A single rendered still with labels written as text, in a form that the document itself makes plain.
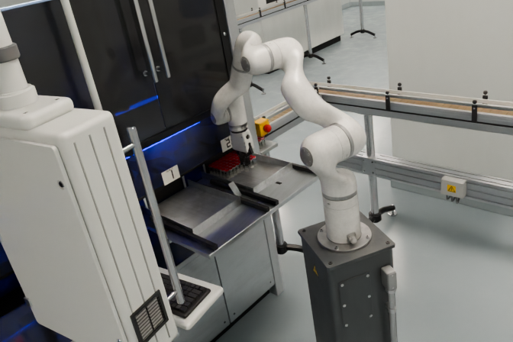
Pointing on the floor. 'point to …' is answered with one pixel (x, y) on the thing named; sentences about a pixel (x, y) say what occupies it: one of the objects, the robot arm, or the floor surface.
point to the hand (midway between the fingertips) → (244, 159)
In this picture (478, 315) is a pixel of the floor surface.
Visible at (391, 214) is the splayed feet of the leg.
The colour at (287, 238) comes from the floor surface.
